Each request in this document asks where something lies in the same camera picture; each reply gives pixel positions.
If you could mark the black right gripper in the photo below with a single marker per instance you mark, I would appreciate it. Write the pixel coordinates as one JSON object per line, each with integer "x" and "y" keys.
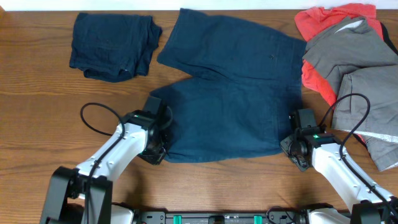
{"x": 285, "y": 144}

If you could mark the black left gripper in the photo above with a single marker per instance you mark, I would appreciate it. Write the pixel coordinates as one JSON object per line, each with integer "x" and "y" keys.
{"x": 157, "y": 157}

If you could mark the navy blue shorts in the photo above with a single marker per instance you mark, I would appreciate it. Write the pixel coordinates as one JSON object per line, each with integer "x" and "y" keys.
{"x": 244, "y": 80}

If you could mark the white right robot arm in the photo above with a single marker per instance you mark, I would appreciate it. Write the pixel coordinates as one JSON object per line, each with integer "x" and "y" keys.
{"x": 367, "y": 201}

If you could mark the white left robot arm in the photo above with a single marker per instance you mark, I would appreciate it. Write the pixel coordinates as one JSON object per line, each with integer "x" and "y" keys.
{"x": 84, "y": 194}

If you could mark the grey shorts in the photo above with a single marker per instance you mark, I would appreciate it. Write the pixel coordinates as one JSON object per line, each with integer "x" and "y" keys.
{"x": 362, "y": 72}

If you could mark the folded navy blue garment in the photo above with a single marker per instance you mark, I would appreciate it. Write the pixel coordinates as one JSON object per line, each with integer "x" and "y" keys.
{"x": 113, "y": 47}

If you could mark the red orange shirt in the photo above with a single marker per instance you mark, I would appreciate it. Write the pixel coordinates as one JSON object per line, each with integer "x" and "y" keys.
{"x": 315, "y": 20}

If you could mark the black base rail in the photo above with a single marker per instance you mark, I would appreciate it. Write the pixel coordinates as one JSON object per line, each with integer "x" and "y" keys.
{"x": 217, "y": 218}

